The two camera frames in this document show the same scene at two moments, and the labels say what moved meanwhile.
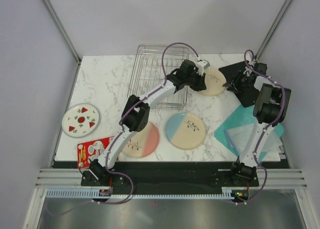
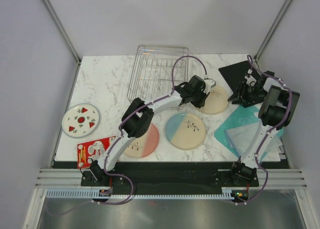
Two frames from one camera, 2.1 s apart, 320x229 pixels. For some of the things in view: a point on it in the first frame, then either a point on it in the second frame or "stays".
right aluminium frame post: (278, 18) stays
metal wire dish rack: (151, 65) stays
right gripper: (234, 85) to (239, 99)
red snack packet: (87, 151) stays
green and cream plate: (214, 79) to (216, 101)
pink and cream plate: (143, 143) stays
